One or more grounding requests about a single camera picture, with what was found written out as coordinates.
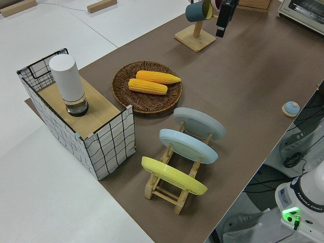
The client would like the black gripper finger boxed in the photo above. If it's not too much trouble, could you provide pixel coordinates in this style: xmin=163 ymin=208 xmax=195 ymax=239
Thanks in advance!
xmin=227 ymin=0 xmax=239 ymax=22
xmin=215 ymin=4 xmax=232 ymax=38

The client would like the dark blue mug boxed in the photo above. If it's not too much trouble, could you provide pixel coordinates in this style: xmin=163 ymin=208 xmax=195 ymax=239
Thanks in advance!
xmin=185 ymin=0 xmax=214 ymax=23

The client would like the wooden mug rack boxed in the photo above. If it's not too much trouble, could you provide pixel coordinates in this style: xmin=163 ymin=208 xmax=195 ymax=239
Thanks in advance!
xmin=174 ymin=0 xmax=217 ymax=53

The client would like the cream toaster oven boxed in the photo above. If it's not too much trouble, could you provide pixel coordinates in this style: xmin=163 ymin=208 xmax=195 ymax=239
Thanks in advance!
xmin=277 ymin=0 xmax=324 ymax=29

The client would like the brown table mat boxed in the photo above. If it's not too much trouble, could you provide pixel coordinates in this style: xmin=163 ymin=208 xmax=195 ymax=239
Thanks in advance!
xmin=24 ymin=0 xmax=324 ymax=243

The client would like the yellow corn cob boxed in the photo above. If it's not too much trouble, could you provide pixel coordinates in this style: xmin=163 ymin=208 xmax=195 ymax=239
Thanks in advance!
xmin=136 ymin=70 xmax=182 ymax=85
xmin=128 ymin=77 xmax=169 ymax=96

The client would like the grey plate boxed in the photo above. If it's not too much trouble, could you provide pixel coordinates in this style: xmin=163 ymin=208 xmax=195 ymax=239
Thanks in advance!
xmin=173 ymin=107 xmax=226 ymax=145

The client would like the light blue call bell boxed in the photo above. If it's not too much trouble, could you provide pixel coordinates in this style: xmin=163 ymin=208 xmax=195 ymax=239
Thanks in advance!
xmin=281 ymin=101 xmax=301 ymax=117

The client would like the wooden block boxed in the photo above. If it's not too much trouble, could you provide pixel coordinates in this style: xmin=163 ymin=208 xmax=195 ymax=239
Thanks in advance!
xmin=0 ymin=0 xmax=37 ymax=18
xmin=87 ymin=0 xmax=118 ymax=14

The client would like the round brown wicker basket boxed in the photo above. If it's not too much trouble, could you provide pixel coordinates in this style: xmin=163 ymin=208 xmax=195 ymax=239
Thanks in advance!
xmin=111 ymin=60 xmax=183 ymax=114

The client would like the light blue plate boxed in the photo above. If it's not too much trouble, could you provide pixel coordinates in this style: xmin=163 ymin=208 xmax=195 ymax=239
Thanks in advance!
xmin=158 ymin=128 xmax=219 ymax=165

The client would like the white power strip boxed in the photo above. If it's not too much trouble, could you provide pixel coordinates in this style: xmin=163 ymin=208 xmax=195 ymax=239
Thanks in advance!
xmin=277 ymin=133 xmax=311 ymax=158

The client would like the yellow plate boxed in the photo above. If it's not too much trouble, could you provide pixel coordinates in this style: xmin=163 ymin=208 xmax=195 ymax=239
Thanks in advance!
xmin=141 ymin=156 xmax=209 ymax=196

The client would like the white cylinder bottle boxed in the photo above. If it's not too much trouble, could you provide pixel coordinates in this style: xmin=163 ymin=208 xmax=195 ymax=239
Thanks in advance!
xmin=48 ymin=54 xmax=90 ymax=117

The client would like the wooden plate rack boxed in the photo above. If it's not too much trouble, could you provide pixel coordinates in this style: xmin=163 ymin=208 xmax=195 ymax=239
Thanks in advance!
xmin=144 ymin=120 xmax=214 ymax=215

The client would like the black cable bundle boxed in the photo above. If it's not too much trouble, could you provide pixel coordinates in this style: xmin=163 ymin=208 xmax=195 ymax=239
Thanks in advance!
xmin=282 ymin=152 xmax=308 ymax=169

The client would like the black wire storage basket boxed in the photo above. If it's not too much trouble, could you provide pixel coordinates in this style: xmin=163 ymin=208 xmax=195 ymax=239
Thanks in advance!
xmin=17 ymin=47 xmax=136 ymax=181

